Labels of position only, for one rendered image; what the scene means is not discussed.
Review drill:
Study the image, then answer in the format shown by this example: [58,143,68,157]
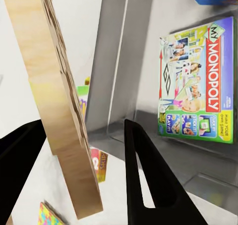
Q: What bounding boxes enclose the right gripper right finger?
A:
[124,119,208,225]

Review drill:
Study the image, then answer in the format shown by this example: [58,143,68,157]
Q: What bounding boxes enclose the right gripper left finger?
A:
[0,119,47,225]

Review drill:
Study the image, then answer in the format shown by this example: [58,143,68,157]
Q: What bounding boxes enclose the jigsaw puzzle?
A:
[4,0,104,220]
[38,202,66,225]

